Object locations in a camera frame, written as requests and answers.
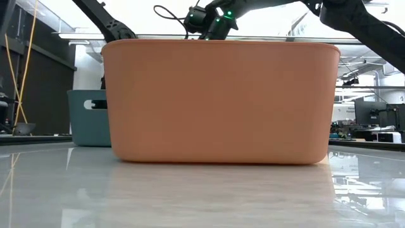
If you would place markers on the orange plastic bin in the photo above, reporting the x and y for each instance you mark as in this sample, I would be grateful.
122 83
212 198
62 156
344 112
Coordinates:
221 101

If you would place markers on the clear plastic table cover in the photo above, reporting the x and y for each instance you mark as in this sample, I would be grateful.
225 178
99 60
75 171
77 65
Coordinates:
202 196

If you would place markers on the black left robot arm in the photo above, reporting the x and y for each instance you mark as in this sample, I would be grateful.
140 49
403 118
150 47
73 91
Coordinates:
104 19

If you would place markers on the dark round stand base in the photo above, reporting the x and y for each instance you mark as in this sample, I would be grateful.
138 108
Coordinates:
23 128

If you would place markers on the white background device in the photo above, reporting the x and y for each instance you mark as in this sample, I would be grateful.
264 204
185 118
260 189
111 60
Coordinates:
389 137

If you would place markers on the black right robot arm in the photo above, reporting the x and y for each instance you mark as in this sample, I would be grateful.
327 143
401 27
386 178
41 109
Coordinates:
364 25

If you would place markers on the black background equipment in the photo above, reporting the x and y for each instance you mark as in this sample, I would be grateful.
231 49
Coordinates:
4 111

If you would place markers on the teal plastic bin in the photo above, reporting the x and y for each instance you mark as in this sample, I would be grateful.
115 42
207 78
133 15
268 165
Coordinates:
85 126

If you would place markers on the black background monitor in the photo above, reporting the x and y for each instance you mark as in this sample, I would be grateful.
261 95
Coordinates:
395 117
367 112

